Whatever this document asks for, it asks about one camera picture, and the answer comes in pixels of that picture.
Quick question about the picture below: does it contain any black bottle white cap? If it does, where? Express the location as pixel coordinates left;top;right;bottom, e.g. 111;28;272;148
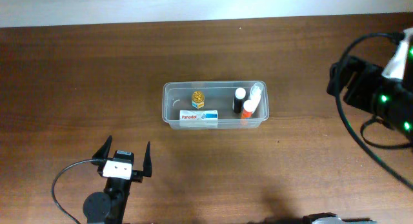
232;87;246;114

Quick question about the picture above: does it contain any gold-lid balm jar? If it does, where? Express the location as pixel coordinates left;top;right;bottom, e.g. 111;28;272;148
192;91;205;109

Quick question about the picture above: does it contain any white Panadol box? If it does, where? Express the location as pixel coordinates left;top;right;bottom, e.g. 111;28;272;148
179;110;218;128

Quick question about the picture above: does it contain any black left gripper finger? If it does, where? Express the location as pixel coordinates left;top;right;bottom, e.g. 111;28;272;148
143;142;152;178
92;136;112;159

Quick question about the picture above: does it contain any orange bottle white cap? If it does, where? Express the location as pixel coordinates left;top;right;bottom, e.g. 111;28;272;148
241;100;254;119

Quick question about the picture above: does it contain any white calamine lotion bottle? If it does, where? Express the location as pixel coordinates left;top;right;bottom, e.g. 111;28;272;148
249;82;264;114

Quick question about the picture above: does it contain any clear plastic container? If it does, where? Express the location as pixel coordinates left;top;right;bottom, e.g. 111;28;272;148
162;81;270;130

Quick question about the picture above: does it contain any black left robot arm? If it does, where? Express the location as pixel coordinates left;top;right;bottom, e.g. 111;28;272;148
83;136;152;224

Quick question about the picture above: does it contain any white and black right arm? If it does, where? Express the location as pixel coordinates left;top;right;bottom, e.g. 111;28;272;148
327;28;412;188

